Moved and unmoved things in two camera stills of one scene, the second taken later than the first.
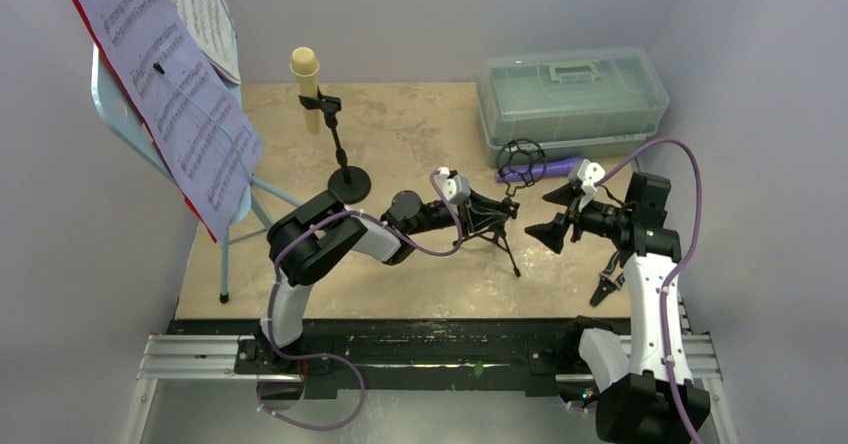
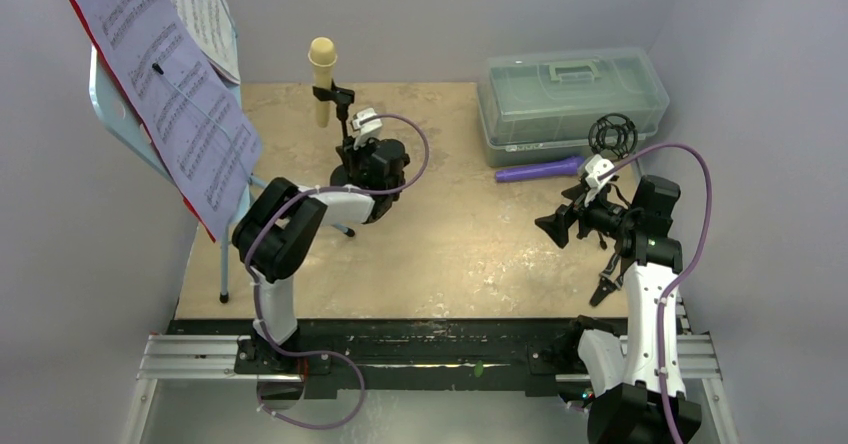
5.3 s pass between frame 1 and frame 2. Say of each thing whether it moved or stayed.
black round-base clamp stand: moved
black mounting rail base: stayed
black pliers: stayed
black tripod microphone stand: moved
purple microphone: stayed
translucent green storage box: stayed
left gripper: moved
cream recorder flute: moved
